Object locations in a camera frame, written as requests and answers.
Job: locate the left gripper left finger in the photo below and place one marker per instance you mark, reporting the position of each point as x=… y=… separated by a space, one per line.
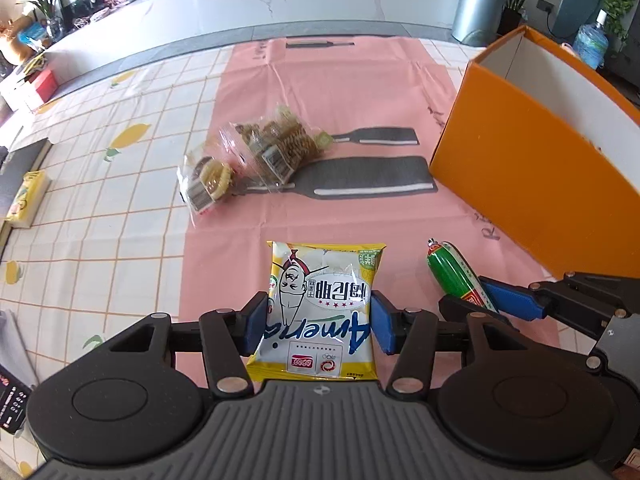
x=228 y=335

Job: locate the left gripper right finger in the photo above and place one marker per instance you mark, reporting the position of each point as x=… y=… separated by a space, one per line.
x=409 y=335

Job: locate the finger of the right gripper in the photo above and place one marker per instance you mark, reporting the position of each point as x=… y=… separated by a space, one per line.
x=522 y=301
x=456 y=311

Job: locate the green sausage stick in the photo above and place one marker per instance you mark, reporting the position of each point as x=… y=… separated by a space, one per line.
x=454 y=274

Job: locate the yellow white America snack bag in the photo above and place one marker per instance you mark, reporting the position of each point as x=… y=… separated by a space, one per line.
x=319 y=318

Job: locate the clear bag round cookies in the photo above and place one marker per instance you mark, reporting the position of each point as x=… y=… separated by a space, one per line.
x=205 y=178

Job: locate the orange cardboard box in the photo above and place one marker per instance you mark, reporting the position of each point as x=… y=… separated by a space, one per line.
x=548 y=151

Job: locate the clear bag brown twists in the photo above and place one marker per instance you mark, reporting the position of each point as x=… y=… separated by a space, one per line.
x=270 y=150

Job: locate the pink bottle print mat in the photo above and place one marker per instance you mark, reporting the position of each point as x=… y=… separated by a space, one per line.
x=386 y=101

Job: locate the smartphone lit screen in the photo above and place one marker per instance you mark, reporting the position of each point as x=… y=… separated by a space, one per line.
x=14 y=396

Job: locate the yellow duck tissue pack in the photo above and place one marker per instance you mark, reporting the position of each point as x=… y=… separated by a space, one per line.
x=27 y=200

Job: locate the blue water jug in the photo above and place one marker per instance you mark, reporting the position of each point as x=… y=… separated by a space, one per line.
x=591 y=42

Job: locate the black book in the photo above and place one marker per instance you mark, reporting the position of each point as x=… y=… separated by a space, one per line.
x=18 y=163

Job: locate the silver trash can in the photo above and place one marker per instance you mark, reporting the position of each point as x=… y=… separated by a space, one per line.
x=476 y=22

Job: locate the red box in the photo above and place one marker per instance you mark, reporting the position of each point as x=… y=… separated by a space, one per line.
x=39 y=87

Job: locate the white tv cabinet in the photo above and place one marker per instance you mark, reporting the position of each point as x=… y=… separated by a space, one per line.
x=148 y=24

